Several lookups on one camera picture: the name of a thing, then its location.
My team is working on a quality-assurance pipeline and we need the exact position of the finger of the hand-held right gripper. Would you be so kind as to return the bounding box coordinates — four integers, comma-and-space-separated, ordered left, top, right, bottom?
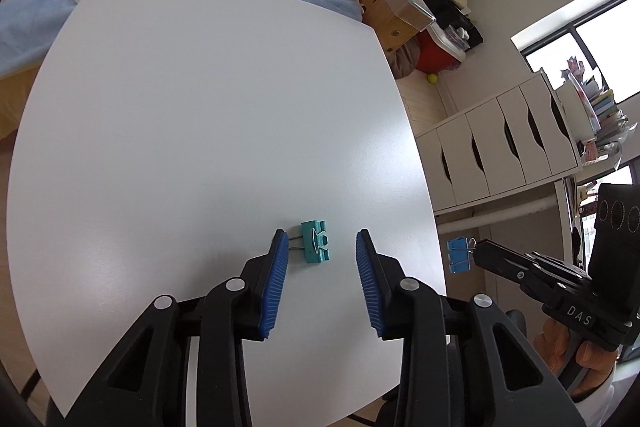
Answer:
472, 239, 592, 306

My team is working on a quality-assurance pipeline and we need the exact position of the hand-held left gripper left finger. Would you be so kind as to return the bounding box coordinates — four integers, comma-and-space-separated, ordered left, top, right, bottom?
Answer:
47, 228, 291, 427

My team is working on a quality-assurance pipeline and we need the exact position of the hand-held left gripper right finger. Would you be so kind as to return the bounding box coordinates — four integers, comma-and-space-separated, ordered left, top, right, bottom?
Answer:
355, 228, 588, 427

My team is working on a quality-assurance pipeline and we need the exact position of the teal binder clip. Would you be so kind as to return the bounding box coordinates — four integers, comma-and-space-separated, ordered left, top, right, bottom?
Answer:
287, 219, 332, 265

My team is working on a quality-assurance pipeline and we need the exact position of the blue binder clip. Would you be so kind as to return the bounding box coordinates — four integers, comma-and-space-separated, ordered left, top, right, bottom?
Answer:
446, 237, 477, 275

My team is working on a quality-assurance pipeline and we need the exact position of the person's right forearm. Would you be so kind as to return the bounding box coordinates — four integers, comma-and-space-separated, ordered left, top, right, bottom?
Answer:
565, 357, 640, 427

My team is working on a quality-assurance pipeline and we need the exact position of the person's right hand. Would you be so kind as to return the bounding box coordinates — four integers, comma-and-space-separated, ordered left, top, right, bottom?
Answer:
532, 317, 618, 390

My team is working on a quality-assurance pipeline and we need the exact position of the white drawer cabinet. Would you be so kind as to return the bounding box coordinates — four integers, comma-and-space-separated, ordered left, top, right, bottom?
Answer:
415, 72, 583, 215

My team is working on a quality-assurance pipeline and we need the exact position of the stack of books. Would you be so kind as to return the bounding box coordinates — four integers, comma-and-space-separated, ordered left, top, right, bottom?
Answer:
555, 57, 640, 168

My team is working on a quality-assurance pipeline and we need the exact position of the red storage box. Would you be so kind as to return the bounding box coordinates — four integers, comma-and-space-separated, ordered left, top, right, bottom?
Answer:
415, 29, 466, 75

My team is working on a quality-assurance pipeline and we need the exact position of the window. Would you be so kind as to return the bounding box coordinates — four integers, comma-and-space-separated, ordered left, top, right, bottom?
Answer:
510, 0, 640, 105

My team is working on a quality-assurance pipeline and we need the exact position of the brown bag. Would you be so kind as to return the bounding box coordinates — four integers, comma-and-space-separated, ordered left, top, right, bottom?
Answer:
389, 42, 426, 80

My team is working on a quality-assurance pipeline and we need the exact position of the black bag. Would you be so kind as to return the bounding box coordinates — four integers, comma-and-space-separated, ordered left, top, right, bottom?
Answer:
427, 0, 483, 52

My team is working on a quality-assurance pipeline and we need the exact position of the clear plastic box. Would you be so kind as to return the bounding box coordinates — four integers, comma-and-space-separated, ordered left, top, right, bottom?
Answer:
382, 0, 437, 32

